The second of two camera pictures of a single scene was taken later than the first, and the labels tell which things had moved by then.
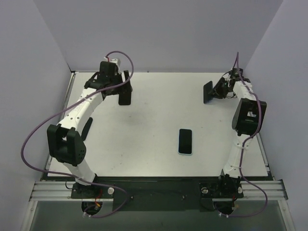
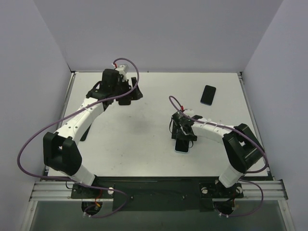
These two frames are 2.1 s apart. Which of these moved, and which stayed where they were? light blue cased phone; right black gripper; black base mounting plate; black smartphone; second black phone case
Moved: light blue cased phone; right black gripper
Stayed: black base mounting plate; black smartphone; second black phone case
